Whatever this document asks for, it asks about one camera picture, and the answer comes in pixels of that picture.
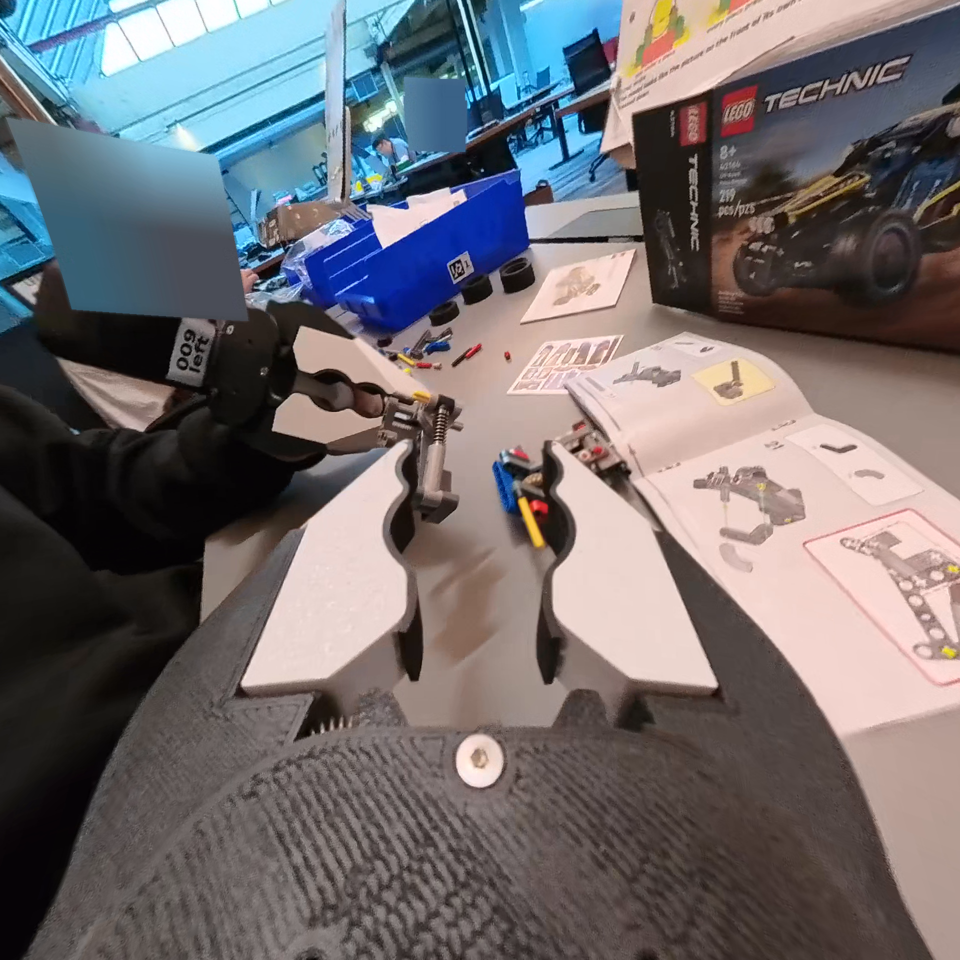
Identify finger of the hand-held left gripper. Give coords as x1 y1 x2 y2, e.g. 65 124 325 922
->
291 324 434 404
270 390 410 457

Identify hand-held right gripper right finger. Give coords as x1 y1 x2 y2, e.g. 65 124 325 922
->
536 441 721 706

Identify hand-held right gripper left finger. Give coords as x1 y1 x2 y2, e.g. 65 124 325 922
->
238 438 425 702

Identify grey lego suspension arm assembly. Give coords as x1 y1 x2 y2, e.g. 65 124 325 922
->
378 388 464 525

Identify lego chassis assembly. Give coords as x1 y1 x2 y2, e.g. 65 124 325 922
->
491 418 633 550

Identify scattered loose lego pieces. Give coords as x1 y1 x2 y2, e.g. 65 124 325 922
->
377 326 485 374

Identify lego instruction booklet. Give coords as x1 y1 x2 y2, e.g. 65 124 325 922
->
564 331 960 738

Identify lego sticker sheet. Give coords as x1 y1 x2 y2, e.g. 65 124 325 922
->
507 334 626 397

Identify lego set box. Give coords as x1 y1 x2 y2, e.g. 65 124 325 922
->
631 6 960 352

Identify brown cardboard box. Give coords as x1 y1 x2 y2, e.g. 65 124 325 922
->
257 199 342 243

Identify blue plastic bin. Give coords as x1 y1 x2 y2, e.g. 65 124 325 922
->
300 169 531 333

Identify white paper sheet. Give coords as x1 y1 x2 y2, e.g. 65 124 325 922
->
366 187 471 247

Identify small white leaflet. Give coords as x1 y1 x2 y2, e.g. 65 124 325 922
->
519 249 638 326

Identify skylight window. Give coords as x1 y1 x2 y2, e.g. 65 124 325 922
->
97 0 252 76

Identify black office chair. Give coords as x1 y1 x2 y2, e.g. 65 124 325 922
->
561 28 615 97

